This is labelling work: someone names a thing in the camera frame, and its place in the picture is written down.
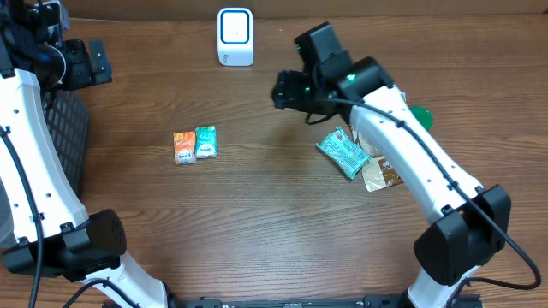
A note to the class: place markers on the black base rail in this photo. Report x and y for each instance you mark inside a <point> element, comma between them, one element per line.
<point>369,301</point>

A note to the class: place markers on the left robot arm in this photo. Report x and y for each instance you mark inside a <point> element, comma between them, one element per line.
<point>42,150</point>

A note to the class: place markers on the long teal wipes pack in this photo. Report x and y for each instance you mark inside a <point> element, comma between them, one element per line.
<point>346,154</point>

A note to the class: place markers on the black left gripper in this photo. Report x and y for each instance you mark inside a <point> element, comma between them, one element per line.
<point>99,62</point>

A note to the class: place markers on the brown bread pouch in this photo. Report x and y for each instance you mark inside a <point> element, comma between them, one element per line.
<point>378,173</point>

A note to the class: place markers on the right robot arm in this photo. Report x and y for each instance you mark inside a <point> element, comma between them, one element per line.
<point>466,221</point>

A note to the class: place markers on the green lid jar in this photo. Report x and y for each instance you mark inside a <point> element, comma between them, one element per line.
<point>423,116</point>

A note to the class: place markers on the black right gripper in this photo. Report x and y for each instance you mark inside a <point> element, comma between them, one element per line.
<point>289,97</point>

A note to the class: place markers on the teal gum packet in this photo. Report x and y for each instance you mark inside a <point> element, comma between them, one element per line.
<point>206,142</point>

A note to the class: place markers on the white barcode scanner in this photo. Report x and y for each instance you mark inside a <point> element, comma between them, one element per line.
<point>235,37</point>

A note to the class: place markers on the grey plastic shopping basket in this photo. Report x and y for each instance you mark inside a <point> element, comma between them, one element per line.
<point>67,120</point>

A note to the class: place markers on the orange snack packet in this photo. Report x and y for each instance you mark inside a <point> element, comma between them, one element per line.
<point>184,147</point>

